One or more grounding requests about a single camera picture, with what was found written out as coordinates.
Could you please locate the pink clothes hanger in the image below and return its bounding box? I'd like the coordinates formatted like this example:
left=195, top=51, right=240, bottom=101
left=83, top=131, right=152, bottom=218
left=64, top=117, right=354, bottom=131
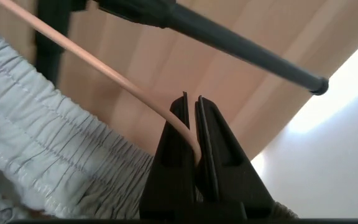
left=0, top=0, right=202, bottom=166

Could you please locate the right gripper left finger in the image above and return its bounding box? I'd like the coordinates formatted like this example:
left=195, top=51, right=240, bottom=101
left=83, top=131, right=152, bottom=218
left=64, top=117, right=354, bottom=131
left=139, top=92, right=198, bottom=218

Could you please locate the beige curtain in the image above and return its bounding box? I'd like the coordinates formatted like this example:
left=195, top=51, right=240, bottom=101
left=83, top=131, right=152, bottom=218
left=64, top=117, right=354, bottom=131
left=0, top=0, right=358, bottom=161

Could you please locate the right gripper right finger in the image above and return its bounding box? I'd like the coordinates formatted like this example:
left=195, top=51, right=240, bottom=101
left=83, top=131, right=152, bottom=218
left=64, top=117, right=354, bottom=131
left=194, top=95, right=275, bottom=218

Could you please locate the black clothes rack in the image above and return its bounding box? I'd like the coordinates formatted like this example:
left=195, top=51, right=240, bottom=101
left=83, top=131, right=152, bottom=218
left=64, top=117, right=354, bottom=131
left=34, top=0, right=329, bottom=96

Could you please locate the pale grey garment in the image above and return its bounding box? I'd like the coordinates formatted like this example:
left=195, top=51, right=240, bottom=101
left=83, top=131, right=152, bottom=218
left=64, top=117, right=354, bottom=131
left=0, top=20, right=298, bottom=220

